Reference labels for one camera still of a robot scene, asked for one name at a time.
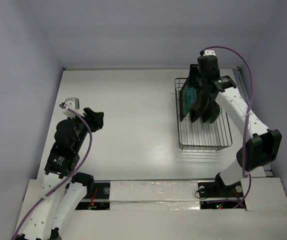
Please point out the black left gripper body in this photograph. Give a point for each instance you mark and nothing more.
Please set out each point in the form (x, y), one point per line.
(84, 132)

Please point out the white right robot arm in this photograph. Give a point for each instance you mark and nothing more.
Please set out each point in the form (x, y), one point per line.
(209, 94)

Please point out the white foam front board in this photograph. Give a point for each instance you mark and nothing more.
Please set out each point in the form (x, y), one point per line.
(169, 210)

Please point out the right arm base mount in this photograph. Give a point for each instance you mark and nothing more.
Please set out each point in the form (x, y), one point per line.
(211, 197)

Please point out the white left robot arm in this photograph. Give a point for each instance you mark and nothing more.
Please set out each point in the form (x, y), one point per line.
(63, 184)

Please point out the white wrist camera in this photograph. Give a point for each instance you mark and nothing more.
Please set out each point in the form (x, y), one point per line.
(72, 103)
(207, 52)

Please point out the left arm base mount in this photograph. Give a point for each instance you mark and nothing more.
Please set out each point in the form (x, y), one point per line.
(98, 199)

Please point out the metal wire dish rack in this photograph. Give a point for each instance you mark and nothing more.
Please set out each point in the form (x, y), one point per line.
(199, 136)

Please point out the dark floral pattern plate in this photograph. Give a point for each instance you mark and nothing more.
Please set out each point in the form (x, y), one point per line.
(200, 105)

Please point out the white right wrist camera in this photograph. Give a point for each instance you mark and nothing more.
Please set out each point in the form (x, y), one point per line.
(207, 52)

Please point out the square teal glazed plate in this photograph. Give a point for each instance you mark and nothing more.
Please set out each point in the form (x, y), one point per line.
(187, 99)

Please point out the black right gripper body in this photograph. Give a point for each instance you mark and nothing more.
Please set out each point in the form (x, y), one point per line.
(203, 85)

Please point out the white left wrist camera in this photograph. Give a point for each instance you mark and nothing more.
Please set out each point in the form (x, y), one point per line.
(72, 103)

